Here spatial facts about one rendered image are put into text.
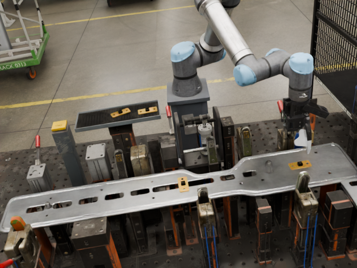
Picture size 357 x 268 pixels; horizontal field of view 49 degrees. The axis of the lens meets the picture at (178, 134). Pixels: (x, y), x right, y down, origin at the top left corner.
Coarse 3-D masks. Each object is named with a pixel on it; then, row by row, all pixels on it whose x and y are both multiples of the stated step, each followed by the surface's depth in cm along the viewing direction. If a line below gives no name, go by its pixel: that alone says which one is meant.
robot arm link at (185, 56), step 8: (176, 48) 182; (184, 48) 180; (192, 48) 179; (176, 56) 179; (184, 56) 179; (192, 56) 181; (200, 56) 182; (176, 64) 182; (184, 64) 181; (192, 64) 182; (200, 64) 185; (176, 72) 185; (184, 72) 183; (192, 72) 185
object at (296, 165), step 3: (294, 162) 155; (297, 162) 154; (303, 162) 155; (306, 162) 155; (309, 162) 154; (291, 165) 154; (294, 165) 154; (297, 165) 154; (300, 165) 153; (303, 165) 153; (306, 165) 153; (309, 165) 153; (291, 168) 153; (294, 168) 153; (297, 168) 152; (300, 168) 152
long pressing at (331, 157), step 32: (256, 160) 160; (288, 160) 157; (320, 160) 155; (64, 192) 157; (96, 192) 155; (128, 192) 153; (160, 192) 151; (192, 192) 149; (224, 192) 147; (256, 192) 145; (0, 224) 147; (32, 224) 145
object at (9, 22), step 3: (0, 3) 686; (0, 6) 685; (0, 9) 683; (0, 12) 684; (3, 15) 694; (3, 18) 693; (6, 18) 698; (3, 21) 694; (6, 21) 701; (9, 21) 701; (12, 21) 708; (6, 24) 691; (9, 24) 694; (6, 27) 690
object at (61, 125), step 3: (66, 120) 173; (54, 123) 171; (57, 123) 171; (60, 123) 171; (63, 123) 170; (66, 123) 172; (54, 126) 170; (57, 126) 169; (60, 126) 169; (63, 126) 169; (54, 129) 168; (57, 129) 168; (60, 129) 168; (63, 129) 169
